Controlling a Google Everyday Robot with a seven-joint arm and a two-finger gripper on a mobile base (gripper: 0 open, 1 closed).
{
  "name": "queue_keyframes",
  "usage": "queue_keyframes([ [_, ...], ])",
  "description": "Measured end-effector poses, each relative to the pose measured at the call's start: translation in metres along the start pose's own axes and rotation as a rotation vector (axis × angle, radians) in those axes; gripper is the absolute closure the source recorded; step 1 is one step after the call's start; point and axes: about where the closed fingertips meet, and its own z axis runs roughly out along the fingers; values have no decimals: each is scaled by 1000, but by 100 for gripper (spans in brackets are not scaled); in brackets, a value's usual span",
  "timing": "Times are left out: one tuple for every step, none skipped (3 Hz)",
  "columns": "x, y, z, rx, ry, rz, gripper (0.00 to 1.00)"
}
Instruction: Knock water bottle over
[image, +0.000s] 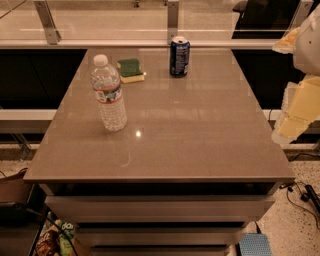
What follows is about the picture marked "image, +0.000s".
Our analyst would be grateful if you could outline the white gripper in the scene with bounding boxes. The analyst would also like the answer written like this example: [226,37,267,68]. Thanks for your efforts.
[271,6,320,144]

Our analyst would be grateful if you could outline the clear plastic water bottle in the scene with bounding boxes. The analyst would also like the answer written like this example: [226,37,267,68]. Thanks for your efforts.
[91,54,127,131]

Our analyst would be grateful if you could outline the black office chair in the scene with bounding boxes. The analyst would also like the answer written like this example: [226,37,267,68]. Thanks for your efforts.
[232,0,300,39]

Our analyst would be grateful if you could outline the blue soda can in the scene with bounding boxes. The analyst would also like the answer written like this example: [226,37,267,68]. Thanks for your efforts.
[170,36,190,77]

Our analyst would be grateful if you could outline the grey drawer cabinet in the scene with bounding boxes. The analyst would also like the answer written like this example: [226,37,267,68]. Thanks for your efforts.
[25,48,294,256]

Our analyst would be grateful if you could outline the green and yellow sponge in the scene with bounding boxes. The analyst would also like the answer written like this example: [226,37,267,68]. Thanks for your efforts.
[117,58,144,84]

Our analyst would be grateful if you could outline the blue perforated box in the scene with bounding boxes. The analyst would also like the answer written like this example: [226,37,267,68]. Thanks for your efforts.
[238,234,272,256]

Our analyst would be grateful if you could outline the snack bags in bin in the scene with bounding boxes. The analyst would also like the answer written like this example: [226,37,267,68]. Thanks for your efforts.
[33,219,75,256]

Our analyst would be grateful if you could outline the brown bag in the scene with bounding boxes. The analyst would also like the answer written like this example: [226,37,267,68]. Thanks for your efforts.
[0,168,32,204]

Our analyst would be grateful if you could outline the right metal railing post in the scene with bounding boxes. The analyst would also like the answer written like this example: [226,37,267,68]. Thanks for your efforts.
[289,0,313,29]

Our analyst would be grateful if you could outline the metal railing post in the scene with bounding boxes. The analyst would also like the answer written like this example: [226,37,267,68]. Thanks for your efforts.
[167,0,179,42]
[289,0,313,29]
[33,0,61,45]

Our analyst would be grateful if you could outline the black power cable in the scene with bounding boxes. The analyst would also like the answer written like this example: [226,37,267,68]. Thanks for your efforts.
[279,181,320,231]

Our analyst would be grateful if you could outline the middle metal railing post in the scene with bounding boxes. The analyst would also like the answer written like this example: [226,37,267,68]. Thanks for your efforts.
[167,0,179,42]

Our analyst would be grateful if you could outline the left metal railing post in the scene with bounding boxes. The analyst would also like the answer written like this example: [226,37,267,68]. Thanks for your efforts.
[33,0,61,45]

